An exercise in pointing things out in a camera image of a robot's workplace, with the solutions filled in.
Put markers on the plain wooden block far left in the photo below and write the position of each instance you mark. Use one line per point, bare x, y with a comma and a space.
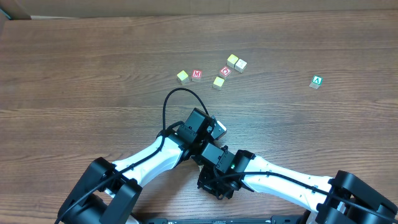
183, 77

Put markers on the red O wooden block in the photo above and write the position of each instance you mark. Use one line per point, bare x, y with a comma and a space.
225, 72

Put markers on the yellow-edged wooden block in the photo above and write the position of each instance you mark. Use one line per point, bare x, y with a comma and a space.
240, 65

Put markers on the green A wooden block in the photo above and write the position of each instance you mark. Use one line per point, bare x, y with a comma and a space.
316, 82

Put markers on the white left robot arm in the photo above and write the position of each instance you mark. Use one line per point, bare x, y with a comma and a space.
108, 191

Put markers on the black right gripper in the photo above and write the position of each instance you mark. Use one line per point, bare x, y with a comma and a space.
208, 183

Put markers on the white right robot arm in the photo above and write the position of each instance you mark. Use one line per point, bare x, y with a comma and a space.
344, 198

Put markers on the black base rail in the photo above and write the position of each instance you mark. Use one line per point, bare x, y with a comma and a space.
275, 219

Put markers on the plain wooden block far back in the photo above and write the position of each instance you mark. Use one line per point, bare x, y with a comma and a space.
231, 60

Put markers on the plain wooden block centre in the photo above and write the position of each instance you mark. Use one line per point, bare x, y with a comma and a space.
218, 83

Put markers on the plain wooden block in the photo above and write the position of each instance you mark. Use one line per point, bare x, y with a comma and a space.
231, 60
183, 77
218, 83

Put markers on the red M wooden block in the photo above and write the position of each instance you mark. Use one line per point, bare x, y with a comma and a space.
197, 75

